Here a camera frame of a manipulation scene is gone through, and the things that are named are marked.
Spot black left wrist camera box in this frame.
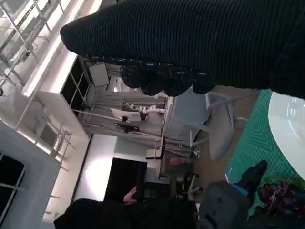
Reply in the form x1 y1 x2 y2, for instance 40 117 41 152
199 180 247 229

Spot white monitor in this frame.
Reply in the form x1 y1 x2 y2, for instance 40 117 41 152
111 107 141 123

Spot large black screen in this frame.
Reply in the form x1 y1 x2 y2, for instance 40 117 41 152
104 157 147 202

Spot green cutting mat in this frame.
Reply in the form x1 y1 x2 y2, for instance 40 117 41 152
225 89 305 220

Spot person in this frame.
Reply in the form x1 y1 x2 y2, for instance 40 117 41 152
53 186 198 229

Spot white humanoid robot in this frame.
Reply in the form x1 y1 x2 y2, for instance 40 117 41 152
123 101 166 115

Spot grey wall panel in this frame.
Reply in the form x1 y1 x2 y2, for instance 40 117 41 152
88 63 110 88

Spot black left hand blue tape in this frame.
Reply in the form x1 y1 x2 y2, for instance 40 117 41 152
232 159 268 201

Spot black knitted gloved right hand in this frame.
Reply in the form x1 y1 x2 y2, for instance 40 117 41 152
59 0 305 100

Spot metal shelving rack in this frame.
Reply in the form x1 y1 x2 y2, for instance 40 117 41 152
0 0 65 79

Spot white plate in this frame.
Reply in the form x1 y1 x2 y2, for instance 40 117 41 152
268 90 305 178

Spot grey chair white frame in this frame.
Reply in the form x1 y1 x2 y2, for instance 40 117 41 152
190 92 250 161

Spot purple toy grape bunch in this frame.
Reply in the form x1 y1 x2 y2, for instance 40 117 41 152
257 176 305 215

